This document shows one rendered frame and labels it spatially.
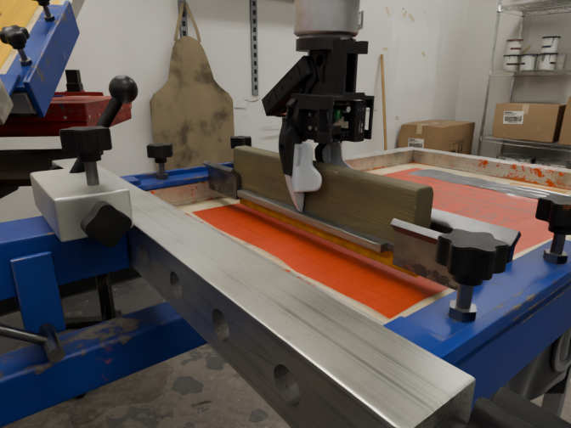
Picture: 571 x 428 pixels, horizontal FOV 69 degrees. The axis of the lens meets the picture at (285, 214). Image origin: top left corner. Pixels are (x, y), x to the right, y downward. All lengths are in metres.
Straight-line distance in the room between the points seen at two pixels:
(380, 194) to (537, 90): 3.95
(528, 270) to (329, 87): 0.28
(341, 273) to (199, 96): 2.22
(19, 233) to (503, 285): 0.41
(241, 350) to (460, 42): 4.51
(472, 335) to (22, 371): 0.37
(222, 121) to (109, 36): 0.77
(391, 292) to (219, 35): 2.45
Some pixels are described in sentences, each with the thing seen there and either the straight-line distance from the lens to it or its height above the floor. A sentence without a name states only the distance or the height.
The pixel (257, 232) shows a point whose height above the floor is 0.96.
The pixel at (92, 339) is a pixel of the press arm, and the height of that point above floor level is 0.92.
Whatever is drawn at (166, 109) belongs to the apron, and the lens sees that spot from 2.54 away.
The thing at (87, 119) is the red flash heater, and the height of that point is 1.06.
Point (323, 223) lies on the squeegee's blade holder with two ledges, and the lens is 0.52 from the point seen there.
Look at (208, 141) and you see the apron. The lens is 2.64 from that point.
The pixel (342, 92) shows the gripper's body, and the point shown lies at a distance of 0.49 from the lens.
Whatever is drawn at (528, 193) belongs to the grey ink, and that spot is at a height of 0.96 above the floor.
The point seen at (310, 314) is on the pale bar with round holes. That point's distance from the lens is 0.23.
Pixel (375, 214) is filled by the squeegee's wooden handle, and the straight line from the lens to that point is 0.47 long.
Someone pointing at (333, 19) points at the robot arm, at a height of 1.23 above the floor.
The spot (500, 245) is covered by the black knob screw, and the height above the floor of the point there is 1.06.
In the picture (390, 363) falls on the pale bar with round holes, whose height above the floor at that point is 1.04.
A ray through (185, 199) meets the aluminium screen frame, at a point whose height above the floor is 0.97.
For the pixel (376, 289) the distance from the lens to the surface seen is 0.45.
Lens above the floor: 1.16
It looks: 18 degrees down
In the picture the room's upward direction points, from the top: straight up
